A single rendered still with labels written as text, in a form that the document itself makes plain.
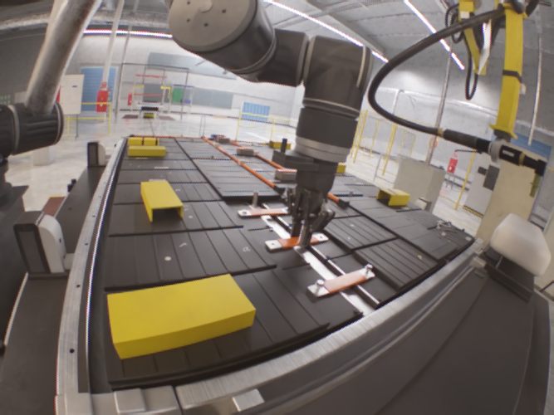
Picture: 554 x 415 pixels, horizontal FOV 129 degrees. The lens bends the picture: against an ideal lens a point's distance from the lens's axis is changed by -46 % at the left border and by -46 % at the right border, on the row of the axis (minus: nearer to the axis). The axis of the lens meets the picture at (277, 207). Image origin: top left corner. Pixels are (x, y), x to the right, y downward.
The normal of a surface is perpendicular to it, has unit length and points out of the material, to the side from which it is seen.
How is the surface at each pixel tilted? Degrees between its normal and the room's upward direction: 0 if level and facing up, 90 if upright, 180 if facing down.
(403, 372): 0
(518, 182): 90
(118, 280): 0
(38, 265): 90
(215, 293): 0
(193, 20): 90
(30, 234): 90
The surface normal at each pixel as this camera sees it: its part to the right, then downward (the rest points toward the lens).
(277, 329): 0.18, -0.91
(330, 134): -0.10, 0.35
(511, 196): -0.85, 0.04
